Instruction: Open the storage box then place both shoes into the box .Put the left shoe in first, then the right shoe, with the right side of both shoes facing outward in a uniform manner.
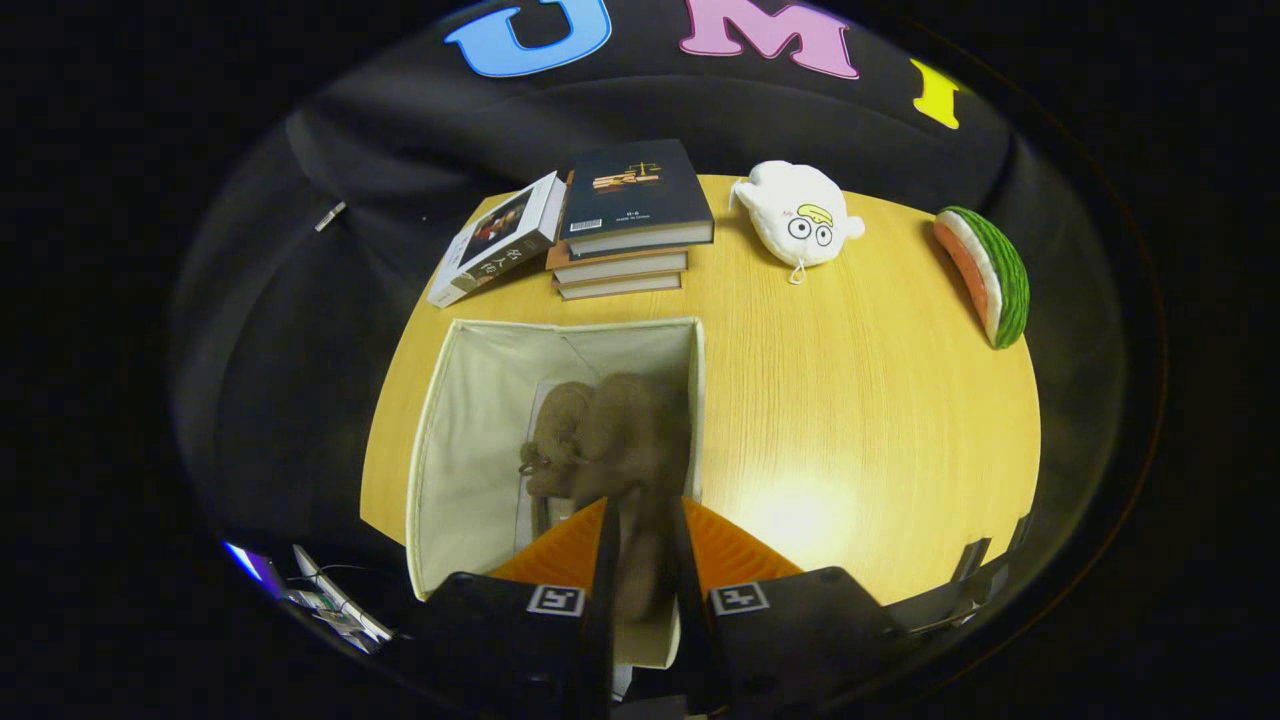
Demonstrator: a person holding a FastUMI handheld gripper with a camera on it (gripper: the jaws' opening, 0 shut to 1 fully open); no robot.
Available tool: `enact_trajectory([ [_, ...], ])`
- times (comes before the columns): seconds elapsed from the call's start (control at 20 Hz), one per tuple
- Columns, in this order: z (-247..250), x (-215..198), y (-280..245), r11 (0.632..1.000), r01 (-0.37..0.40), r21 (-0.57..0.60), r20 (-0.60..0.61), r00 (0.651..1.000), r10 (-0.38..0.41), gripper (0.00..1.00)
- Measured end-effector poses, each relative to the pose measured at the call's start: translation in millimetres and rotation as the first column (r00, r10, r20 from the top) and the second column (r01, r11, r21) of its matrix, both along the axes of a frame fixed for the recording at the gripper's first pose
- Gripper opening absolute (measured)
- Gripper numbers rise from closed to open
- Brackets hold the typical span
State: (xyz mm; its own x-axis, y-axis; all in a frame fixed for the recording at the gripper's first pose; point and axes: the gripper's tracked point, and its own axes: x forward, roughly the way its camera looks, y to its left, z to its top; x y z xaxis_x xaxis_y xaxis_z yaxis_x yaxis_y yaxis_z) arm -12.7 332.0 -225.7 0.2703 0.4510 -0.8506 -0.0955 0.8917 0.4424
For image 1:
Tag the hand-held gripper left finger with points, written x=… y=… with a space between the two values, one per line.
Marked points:
x=605 y=640

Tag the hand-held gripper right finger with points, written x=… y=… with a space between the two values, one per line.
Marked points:
x=695 y=620

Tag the brown fuzzy shoe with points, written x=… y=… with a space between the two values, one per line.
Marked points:
x=555 y=430
x=640 y=440

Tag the grey fabric storage box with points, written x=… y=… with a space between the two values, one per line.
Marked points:
x=470 y=430

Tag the thin brown edged book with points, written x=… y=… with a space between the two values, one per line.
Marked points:
x=620 y=286

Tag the brown cover book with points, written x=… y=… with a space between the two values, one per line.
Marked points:
x=620 y=265

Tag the white portrait cover book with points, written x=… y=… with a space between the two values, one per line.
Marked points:
x=500 y=235

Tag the white plush toy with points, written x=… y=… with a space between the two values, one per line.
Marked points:
x=800 y=210

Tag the dark blue hardcover book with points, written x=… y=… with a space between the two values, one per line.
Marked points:
x=635 y=190

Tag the watermelon slice plush toy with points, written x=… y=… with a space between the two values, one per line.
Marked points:
x=1000 y=280

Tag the silver cloth clip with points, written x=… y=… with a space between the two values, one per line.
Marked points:
x=330 y=216

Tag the black metal bracket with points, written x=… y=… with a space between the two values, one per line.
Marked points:
x=970 y=560

